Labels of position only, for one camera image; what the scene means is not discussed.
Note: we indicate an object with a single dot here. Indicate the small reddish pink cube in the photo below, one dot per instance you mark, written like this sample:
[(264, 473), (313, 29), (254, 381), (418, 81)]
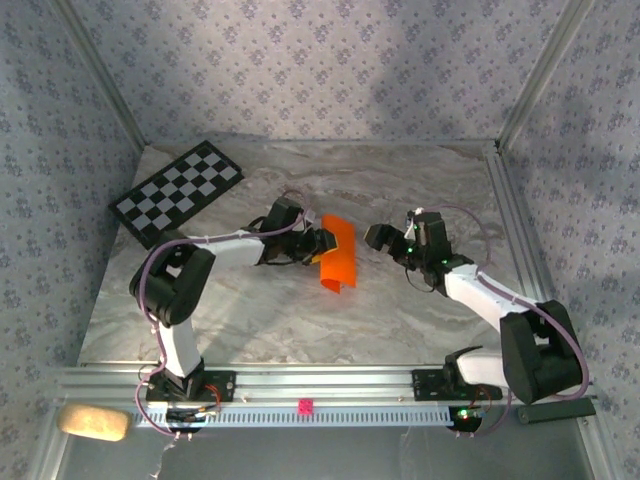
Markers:
[(305, 406)]

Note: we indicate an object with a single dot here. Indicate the tan sponge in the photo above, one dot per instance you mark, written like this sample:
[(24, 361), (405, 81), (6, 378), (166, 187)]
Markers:
[(94, 423)]

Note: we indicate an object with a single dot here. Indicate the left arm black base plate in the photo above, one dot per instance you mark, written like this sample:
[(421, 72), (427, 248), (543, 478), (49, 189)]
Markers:
[(222, 385)]

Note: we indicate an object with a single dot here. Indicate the thin aluminium edge strip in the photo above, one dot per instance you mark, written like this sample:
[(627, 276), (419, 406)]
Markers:
[(350, 143)]

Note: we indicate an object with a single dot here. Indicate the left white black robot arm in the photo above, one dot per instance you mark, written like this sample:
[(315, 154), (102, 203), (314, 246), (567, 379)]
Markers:
[(182, 350)]

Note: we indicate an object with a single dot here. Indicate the aluminium frame leg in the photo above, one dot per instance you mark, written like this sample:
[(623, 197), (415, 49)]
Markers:
[(597, 450), (47, 450)]

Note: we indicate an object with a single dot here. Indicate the long aluminium mounting rail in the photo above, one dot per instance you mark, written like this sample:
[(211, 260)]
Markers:
[(325, 380)]

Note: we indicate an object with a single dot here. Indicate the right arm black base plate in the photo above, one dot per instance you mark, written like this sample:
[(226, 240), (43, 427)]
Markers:
[(427, 385)]

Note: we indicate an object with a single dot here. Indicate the aluminium side rail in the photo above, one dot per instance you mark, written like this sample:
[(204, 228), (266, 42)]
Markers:
[(510, 210)]

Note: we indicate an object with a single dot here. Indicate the black white checkerboard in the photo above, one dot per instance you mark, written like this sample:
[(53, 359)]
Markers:
[(175, 192)]

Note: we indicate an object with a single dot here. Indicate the aluminium frame post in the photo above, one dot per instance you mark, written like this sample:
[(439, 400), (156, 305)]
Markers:
[(545, 75), (100, 80)]

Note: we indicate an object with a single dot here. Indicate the flat black bar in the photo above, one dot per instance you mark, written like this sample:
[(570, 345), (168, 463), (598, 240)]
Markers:
[(556, 411)]

